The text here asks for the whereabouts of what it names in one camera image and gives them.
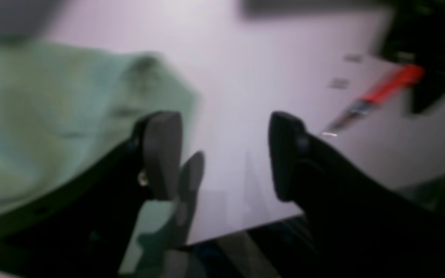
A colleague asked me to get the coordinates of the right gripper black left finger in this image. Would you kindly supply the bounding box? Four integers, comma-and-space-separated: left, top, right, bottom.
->
0, 111, 183, 278

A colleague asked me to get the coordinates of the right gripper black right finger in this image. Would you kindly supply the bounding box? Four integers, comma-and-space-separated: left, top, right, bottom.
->
268, 112, 445, 278

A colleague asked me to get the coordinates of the green T-shirt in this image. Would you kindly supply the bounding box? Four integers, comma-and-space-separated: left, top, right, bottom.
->
0, 41, 200, 278

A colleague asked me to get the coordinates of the orange handled tool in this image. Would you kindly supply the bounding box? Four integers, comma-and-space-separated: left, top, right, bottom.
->
321, 63, 425, 137

